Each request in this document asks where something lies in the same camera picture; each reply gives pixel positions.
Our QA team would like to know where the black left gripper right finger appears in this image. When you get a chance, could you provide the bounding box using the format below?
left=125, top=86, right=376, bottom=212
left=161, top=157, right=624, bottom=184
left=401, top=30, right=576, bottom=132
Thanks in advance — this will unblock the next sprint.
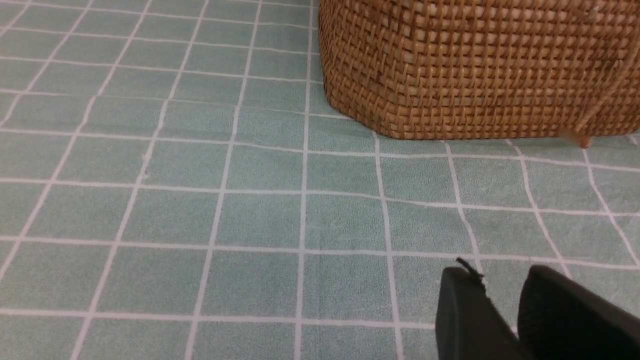
left=517, top=265, right=640, bottom=360

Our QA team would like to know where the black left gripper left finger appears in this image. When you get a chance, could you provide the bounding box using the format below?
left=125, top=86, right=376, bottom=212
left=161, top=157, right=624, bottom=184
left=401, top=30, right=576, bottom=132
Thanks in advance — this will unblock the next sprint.
left=435, top=257, right=533, bottom=360

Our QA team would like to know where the woven wicker basket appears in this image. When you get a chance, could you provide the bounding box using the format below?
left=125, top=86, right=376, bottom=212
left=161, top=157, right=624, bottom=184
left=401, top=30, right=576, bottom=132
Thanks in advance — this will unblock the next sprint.
left=318, top=0, right=640, bottom=149

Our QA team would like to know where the green checkered tablecloth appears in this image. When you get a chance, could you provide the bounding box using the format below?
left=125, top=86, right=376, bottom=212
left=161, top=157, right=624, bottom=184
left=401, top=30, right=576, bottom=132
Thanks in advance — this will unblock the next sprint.
left=0, top=0, right=639, bottom=360

